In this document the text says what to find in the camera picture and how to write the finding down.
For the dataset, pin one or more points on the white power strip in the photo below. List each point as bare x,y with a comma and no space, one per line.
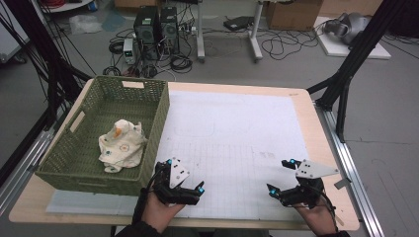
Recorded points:
187,29

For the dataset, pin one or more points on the brown cardboard box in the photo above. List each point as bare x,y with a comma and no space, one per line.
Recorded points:
293,15

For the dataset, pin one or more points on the aluminium rail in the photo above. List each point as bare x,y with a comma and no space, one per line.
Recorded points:
355,184
19,171

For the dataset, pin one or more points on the flat black box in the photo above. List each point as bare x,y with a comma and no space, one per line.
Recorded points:
237,23

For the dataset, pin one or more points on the person's left hand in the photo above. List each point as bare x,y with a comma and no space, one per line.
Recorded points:
158,214

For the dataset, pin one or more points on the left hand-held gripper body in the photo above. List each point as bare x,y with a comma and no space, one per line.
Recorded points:
179,173

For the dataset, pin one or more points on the small white power supply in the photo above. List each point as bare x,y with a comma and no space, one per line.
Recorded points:
128,51

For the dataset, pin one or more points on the black metal stand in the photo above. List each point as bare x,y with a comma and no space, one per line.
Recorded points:
349,65
49,65

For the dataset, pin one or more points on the person's right hand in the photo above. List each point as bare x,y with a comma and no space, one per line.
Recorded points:
319,217

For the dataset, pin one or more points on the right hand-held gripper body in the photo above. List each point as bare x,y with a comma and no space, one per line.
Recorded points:
316,170

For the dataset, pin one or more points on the small grey bracket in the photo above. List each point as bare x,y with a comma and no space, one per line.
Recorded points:
342,183

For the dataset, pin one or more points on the clear plastic bag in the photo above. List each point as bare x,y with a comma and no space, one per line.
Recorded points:
84,24

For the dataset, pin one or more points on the green woven basket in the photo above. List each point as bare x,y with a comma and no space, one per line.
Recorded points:
99,115

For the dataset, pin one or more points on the grey rounded device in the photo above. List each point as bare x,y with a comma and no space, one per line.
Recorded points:
349,28

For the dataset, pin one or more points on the white floor board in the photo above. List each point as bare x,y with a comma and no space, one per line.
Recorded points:
339,49

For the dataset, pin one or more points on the white desk leg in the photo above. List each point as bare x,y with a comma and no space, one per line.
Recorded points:
255,36
200,33

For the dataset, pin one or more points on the cream printed cloth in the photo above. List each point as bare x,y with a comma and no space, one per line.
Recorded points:
123,148

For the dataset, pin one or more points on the slim black computer tower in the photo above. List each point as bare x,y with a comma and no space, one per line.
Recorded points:
169,29

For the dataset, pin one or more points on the large black computer tower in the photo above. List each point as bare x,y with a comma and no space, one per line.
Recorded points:
145,29

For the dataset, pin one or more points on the white grid mat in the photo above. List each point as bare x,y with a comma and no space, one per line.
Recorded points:
230,125

